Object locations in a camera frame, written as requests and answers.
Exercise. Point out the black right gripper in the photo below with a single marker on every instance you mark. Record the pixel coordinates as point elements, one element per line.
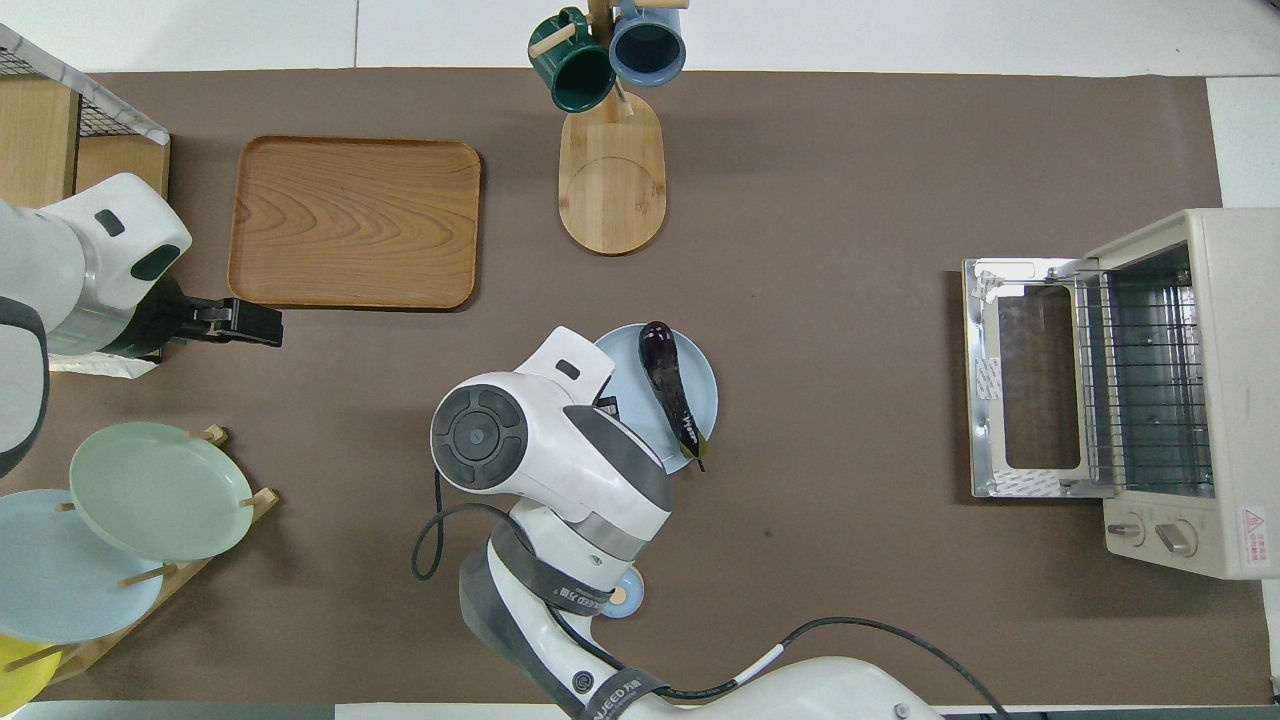
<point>608,408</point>

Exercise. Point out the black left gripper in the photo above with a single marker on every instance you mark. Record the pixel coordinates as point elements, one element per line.
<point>180,320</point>

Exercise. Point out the dark purple eggplant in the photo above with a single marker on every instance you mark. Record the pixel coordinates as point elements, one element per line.
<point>668,380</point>

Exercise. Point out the light blue round plate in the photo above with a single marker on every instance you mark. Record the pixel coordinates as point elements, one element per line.
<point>700,390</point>

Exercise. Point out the glass oven door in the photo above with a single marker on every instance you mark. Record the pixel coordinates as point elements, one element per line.
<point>1035,380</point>

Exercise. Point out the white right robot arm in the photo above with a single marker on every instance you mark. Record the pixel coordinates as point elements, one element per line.
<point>560,440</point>

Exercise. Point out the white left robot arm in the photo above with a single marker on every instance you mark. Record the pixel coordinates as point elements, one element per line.
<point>90,260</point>

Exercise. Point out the beige toaster oven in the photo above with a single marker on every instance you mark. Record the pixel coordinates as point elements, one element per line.
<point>1240,350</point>

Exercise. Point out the wooden serving tray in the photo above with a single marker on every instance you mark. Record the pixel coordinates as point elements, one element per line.
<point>350,220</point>

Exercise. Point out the pale green plate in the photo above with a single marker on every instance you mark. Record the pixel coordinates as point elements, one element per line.
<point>160,490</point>

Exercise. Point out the wooden plate rack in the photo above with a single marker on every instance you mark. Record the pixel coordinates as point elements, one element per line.
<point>225,525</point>

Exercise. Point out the wooden mug tree stand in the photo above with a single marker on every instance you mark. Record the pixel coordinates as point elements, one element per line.
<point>612,180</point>

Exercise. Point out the brown table mat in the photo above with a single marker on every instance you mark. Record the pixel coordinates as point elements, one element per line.
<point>850,200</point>

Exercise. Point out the light blue racked plate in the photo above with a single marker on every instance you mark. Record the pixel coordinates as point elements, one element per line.
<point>50,580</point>

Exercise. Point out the dark green mug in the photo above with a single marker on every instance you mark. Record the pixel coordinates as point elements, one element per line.
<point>575,70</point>

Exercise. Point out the blue mug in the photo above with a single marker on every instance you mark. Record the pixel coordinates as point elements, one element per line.
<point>648,45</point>

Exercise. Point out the yellow plate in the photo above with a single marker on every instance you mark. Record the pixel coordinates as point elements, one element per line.
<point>20,675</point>

